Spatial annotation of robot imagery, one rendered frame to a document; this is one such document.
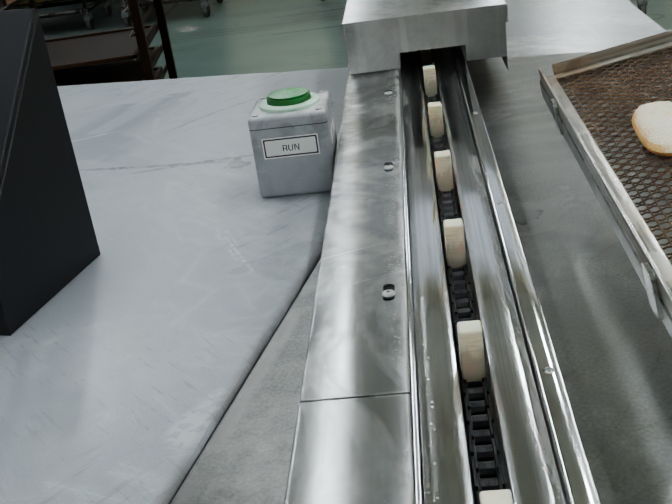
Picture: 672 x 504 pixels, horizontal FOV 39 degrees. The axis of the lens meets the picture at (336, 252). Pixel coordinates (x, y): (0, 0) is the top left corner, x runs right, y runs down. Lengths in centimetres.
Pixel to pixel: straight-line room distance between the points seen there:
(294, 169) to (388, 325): 34
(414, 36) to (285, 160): 28
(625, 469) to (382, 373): 13
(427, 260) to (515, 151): 29
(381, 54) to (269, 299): 46
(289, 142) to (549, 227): 24
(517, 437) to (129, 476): 21
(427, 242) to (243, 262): 16
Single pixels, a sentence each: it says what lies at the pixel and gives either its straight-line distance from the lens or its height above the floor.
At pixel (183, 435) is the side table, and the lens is 55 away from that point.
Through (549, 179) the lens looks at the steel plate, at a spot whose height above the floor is 82.
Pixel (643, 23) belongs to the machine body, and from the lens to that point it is 139.
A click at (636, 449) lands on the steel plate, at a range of 51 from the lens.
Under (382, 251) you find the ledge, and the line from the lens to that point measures 62.
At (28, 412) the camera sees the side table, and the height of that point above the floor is 82.
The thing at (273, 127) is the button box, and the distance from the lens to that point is 84.
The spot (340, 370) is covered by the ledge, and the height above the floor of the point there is 86.
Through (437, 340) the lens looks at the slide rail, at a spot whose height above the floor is 85.
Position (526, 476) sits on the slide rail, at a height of 85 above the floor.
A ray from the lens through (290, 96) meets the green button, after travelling 85.
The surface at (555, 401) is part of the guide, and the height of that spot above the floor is 86.
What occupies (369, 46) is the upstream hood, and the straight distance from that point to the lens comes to 107.
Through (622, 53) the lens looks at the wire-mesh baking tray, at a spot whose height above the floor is 90.
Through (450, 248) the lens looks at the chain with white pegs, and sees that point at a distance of 64.
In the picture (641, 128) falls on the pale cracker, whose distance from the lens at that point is 69.
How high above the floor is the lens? 112
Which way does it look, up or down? 25 degrees down
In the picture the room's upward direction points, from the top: 8 degrees counter-clockwise
